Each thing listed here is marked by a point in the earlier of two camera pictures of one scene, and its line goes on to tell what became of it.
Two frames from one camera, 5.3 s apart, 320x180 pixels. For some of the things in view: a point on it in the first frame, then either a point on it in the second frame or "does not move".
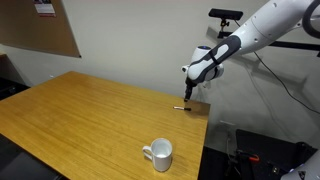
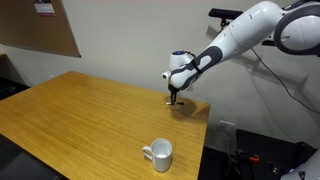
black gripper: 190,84 → 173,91
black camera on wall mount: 226,14 does not move
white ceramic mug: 160,152 does not move
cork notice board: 22,27 does not move
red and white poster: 45,8 does not move
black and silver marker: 182,108 → 177,103
